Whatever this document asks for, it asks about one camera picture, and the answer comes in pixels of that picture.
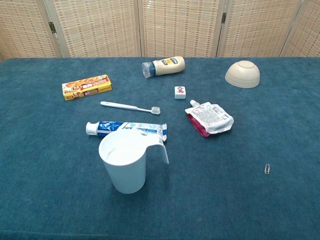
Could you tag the beige upturned bowl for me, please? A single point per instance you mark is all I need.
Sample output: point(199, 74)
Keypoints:
point(243, 73)

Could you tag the white red spout pouch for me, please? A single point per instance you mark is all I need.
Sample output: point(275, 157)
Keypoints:
point(211, 117)

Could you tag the blue white toothpaste tube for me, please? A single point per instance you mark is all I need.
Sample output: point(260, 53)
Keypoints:
point(117, 125)

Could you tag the metal paper clip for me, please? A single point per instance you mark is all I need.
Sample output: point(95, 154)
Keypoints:
point(267, 169)

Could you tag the white mahjong tile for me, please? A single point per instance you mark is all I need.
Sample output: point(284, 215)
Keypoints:
point(180, 92)

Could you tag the white toothbrush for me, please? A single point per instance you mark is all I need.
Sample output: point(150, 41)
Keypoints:
point(125, 106)

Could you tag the mayonnaise squeeze bottle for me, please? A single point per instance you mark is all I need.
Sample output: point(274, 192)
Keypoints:
point(168, 65)

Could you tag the woven folding screen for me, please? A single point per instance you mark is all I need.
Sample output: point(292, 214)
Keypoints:
point(180, 27)

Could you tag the yellow curry box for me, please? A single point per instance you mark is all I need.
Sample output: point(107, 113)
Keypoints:
point(87, 87)

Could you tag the blue tablecloth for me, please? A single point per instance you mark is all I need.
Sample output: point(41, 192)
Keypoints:
point(50, 162)

